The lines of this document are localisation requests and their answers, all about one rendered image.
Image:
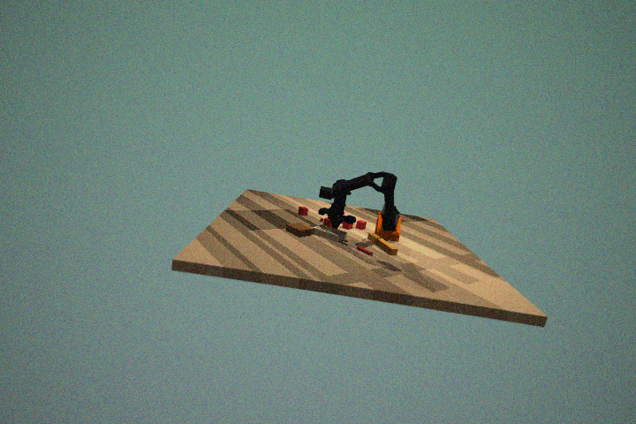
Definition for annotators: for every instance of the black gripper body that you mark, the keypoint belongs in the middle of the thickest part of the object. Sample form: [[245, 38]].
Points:
[[347, 219]]

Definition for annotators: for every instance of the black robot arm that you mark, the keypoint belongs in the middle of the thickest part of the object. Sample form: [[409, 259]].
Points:
[[342, 188]]

